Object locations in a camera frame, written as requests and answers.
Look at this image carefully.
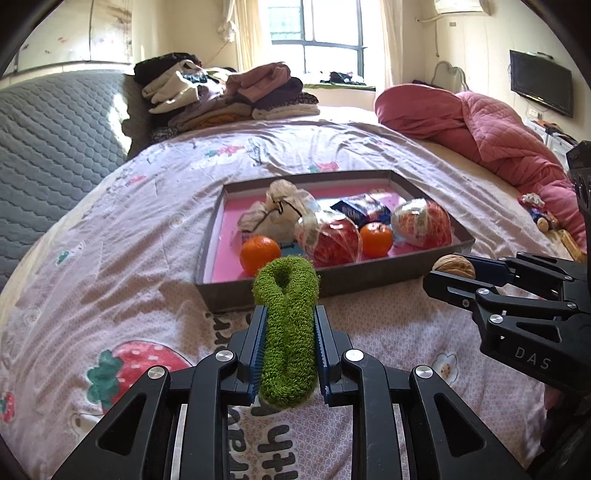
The brown walnut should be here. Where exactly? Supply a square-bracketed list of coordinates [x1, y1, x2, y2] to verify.
[432, 254, 476, 279]

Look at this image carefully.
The red white egg toy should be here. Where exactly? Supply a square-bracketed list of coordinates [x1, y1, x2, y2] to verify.
[294, 210, 362, 267]

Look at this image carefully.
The window with dark frame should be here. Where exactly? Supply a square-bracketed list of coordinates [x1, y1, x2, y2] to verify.
[263, 0, 366, 77]

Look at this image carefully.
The blue cookie snack packet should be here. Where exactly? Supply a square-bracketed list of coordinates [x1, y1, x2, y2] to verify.
[331, 194, 391, 228]

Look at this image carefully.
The grey shallow box pink inside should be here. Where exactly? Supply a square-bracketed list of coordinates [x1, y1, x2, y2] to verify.
[194, 170, 475, 313]

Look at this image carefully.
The orange mandarin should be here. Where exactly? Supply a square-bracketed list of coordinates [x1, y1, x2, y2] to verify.
[360, 222, 394, 259]
[239, 236, 281, 277]

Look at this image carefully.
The green fuzzy ring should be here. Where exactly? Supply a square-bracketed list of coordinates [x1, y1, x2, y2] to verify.
[251, 255, 322, 409]

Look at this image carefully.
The pink strawberry print bedsheet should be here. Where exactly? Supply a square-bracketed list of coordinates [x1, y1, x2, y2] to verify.
[1, 119, 563, 479]

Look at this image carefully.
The pile of folded clothes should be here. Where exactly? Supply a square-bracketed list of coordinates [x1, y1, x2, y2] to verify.
[134, 52, 320, 143]

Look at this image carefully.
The grey quilted headboard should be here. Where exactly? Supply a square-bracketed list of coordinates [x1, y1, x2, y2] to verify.
[1, 70, 150, 283]

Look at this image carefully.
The white drawstring pouch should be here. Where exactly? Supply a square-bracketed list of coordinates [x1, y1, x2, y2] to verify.
[238, 180, 320, 244]

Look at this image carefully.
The white air conditioner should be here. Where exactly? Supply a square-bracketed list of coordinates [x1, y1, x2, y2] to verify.
[433, 0, 490, 15]

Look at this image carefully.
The white drawer cabinet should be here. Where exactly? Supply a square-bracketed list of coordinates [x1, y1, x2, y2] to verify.
[528, 119, 577, 162]

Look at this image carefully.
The pink quilted blanket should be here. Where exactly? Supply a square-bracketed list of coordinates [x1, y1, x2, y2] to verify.
[374, 84, 587, 251]

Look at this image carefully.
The black wall television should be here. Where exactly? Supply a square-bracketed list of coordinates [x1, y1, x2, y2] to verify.
[509, 50, 574, 118]

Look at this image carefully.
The small doll toy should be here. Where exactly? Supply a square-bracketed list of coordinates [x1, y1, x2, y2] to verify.
[518, 193, 560, 233]

